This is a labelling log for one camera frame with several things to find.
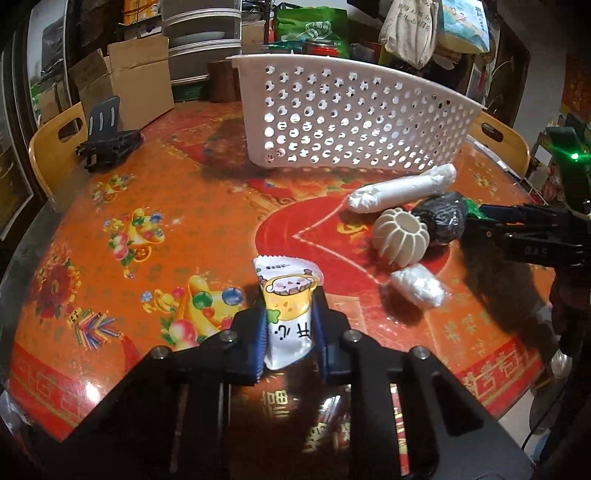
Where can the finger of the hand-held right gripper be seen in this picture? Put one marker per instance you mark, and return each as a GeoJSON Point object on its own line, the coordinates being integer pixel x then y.
{"type": "Point", "coordinates": [517, 228]}

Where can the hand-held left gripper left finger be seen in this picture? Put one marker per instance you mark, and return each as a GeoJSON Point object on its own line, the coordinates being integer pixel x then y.
{"type": "Point", "coordinates": [256, 344]}

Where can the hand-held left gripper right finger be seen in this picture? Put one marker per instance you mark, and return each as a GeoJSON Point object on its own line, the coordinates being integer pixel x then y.
{"type": "Point", "coordinates": [326, 341]}

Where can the white cartoon snack packet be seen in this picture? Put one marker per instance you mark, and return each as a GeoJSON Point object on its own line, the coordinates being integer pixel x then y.
{"type": "Point", "coordinates": [287, 308]}

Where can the green item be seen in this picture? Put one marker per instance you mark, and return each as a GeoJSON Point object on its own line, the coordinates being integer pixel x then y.
{"type": "Point", "coordinates": [473, 210]}

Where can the black plastic bag roll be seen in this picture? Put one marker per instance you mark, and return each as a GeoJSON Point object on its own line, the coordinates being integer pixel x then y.
{"type": "Point", "coordinates": [441, 221]}

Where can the small white plastic bag roll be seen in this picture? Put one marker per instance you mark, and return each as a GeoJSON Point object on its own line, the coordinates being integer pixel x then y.
{"type": "Point", "coordinates": [419, 285]}

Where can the cream ribbed round ball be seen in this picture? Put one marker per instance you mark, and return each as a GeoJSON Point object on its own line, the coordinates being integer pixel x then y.
{"type": "Point", "coordinates": [402, 236]}

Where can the long white plastic bag roll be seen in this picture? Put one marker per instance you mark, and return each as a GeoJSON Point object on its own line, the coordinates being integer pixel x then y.
{"type": "Point", "coordinates": [400, 189]}

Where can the white perforated plastic basket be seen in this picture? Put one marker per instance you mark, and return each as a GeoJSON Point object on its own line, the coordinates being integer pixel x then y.
{"type": "Point", "coordinates": [351, 121]}

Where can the wooden chair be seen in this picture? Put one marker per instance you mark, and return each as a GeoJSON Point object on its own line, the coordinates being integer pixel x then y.
{"type": "Point", "coordinates": [55, 147]}
{"type": "Point", "coordinates": [502, 144]}

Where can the red floral tablecloth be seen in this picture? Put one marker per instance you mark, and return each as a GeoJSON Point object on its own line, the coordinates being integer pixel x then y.
{"type": "Point", "coordinates": [231, 258]}

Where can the beige tote bag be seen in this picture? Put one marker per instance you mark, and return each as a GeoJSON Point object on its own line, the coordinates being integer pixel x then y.
{"type": "Point", "coordinates": [408, 30]}

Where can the black folding stand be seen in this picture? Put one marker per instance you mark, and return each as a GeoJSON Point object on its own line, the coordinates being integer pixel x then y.
{"type": "Point", "coordinates": [107, 141]}

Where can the brown wooden container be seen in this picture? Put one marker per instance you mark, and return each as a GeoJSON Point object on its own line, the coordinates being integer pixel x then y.
{"type": "Point", "coordinates": [224, 81]}

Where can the green snack bag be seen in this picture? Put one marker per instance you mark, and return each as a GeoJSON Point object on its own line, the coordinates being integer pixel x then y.
{"type": "Point", "coordinates": [315, 28]}

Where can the cardboard box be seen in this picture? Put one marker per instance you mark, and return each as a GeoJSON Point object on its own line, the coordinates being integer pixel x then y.
{"type": "Point", "coordinates": [123, 83]}

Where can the white drawer cabinet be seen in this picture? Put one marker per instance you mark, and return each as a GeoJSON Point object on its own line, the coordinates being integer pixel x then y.
{"type": "Point", "coordinates": [201, 39]}

